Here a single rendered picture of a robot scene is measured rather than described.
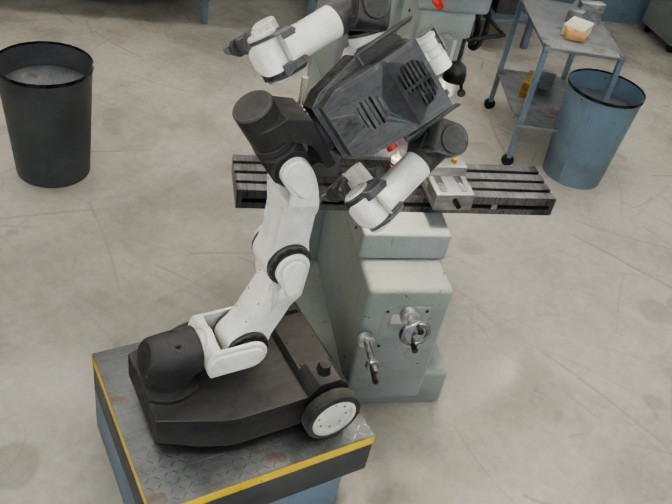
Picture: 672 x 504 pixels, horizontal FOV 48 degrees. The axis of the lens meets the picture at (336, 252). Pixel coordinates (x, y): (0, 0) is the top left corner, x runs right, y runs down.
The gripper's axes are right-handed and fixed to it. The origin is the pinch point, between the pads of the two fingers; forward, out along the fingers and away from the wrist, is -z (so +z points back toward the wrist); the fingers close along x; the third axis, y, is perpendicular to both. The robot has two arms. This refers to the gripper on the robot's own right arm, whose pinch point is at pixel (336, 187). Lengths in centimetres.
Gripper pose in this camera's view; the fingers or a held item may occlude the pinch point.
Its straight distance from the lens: 258.9
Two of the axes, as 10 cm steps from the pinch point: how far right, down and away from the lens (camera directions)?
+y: -6.3, -7.3, -2.8
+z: 3.7, 0.3, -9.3
